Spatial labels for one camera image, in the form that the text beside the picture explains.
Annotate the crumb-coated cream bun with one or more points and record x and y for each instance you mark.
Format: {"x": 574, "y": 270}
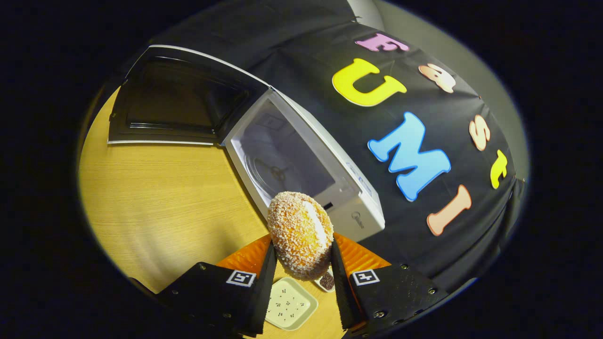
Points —
{"x": 297, "y": 235}

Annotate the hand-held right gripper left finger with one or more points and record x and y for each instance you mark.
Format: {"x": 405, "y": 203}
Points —
{"x": 264, "y": 296}

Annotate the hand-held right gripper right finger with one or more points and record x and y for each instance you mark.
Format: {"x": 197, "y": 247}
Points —
{"x": 341, "y": 296}

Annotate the pale green square plate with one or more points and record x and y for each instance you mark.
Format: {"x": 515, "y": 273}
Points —
{"x": 289, "y": 303}

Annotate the black backdrop cloth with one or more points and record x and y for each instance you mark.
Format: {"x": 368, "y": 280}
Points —
{"x": 320, "y": 61}

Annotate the white divided bean dish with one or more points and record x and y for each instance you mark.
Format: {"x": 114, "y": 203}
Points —
{"x": 326, "y": 281}

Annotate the white microwave oven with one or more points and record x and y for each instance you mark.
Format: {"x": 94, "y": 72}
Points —
{"x": 362, "y": 216}

